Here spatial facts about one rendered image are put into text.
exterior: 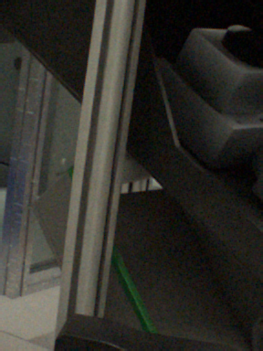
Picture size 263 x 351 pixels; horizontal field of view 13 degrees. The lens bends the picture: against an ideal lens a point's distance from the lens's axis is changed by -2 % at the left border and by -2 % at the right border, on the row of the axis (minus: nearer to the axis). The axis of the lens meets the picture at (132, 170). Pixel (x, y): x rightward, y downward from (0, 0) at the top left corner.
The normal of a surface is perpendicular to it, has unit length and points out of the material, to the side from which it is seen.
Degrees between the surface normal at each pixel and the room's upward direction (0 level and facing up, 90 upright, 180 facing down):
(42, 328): 0
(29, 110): 90
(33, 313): 0
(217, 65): 90
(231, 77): 90
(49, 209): 90
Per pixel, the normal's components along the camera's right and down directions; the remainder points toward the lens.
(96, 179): -0.54, 0.10
